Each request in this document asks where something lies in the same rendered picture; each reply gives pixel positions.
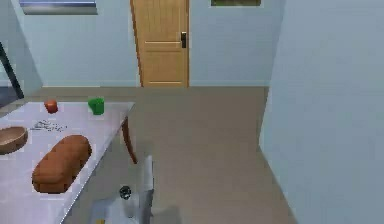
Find light wooden room door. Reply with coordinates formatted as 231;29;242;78
129;0;191;88

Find green cup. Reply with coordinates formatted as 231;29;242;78
87;97;106;116

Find grey bin with round knob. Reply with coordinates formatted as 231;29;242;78
87;155;155;224

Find white table with brown legs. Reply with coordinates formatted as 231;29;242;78
0;100;139;224

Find brown bread loaf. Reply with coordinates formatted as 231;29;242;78
31;134;93;195

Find silver keys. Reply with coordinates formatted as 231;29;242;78
30;119;68;133

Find window with grey sill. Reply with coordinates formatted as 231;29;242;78
18;0;99;16

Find brown wooden bowl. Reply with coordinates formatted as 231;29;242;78
0;126;29;156

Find black slanted bar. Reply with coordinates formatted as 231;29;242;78
0;42;25;100

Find green framed wall picture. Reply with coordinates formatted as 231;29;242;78
210;0;262;8

